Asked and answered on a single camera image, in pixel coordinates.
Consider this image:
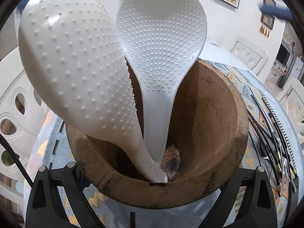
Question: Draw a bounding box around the small white rice paddle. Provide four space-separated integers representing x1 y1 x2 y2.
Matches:
116 0 208 169

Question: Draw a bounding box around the black television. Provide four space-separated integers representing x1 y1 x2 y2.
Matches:
277 43 291 64

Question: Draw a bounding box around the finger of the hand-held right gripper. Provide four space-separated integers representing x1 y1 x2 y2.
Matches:
258 3 294 20

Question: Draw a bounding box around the pile of black chopsticks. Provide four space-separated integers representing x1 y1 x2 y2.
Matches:
247 93 298 195

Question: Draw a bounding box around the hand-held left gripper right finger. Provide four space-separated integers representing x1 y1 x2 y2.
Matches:
209 166 278 228

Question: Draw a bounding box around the white dining chair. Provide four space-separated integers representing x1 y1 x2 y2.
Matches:
0 45 51 195
229 36 270 74
277 77 304 133

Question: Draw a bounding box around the patterned blue table mat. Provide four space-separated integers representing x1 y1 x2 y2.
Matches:
24 59 302 228

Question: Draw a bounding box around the large white rice paddle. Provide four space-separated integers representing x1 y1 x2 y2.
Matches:
18 0 168 183

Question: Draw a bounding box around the small tasselled wall picture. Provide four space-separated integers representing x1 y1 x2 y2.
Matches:
260 14 275 38

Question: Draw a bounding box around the wooden utensil holder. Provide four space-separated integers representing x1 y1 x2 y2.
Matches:
65 59 249 210

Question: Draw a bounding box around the black cable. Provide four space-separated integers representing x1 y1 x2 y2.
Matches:
0 134 32 187

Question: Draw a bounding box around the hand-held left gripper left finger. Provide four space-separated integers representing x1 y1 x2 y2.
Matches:
26 161 105 228

